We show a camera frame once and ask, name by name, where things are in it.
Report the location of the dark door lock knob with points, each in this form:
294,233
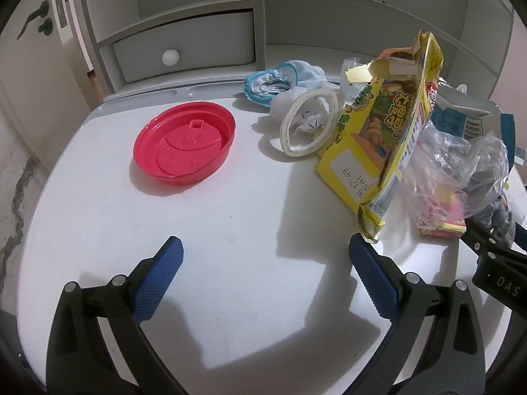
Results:
45,26

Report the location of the small pink yellow box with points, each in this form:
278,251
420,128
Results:
446,227

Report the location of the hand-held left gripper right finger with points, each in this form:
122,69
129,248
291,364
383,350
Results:
372,269

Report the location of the white desk shelf unit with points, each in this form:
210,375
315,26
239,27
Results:
329,16

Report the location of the round white drawer knob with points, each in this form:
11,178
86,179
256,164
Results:
170,57

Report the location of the white cloth with blue trim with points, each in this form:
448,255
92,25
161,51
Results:
267,84

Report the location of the small clear plastic wrapper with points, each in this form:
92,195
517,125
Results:
350,86

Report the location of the torn yellow snack box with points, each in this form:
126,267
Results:
370,140

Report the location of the white door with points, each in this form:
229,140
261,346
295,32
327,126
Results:
41,74

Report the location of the white drawer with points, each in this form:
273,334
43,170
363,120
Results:
197,45

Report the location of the white tape roll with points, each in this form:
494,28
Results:
285,129

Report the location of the blue white paper package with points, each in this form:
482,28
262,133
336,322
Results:
465,119

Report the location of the clear plastic bag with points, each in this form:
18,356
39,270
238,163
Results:
444,160

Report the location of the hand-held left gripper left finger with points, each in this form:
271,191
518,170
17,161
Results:
158,273

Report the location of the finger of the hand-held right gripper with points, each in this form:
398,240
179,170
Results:
481,240

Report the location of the red plastic lid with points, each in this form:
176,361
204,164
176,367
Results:
185,148

